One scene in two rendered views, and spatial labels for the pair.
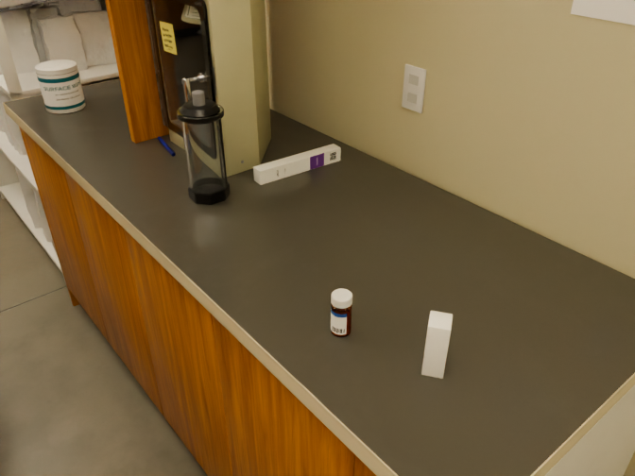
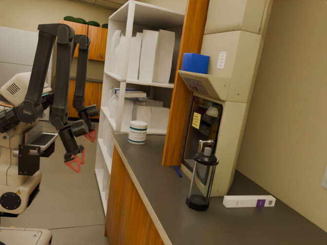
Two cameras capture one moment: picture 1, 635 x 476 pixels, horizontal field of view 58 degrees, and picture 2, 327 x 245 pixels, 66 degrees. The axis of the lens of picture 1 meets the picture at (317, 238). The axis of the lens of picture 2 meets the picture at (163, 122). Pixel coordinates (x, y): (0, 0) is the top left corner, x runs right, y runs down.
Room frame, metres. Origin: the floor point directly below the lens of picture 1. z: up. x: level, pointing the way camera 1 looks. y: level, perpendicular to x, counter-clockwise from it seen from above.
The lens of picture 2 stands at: (0.24, 0.16, 1.52)
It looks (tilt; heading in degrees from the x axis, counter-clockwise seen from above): 12 degrees down; 17
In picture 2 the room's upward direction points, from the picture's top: 9 degrees clockwise
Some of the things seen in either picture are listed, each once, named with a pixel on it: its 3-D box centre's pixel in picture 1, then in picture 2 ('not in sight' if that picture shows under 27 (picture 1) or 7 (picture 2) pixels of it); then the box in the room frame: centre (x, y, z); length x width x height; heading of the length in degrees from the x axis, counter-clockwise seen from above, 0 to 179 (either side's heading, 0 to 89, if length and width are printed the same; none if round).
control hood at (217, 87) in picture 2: not in sight; (199, 84); (1.47, 0.39, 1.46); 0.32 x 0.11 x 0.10; 39
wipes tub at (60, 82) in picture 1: (60, 86); (137, 132); (1.92, 0.87, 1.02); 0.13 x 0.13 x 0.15
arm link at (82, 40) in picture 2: not in sight; (81, 74); (1.54, 1.12, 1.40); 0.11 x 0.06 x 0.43; 26
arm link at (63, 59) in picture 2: not in sight; (62, 78); (1.15, 0.93, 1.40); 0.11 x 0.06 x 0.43; 26
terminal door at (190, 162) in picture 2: (182, 71); (199, 137); (1.50, 0.35, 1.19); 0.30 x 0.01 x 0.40; 39
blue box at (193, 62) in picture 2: not in sight; (194, 63); (1.54, 0.45, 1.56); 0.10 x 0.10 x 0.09; 39
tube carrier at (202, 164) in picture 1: (204, 152); (202, 180); (1.28, 0.27, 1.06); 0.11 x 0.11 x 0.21
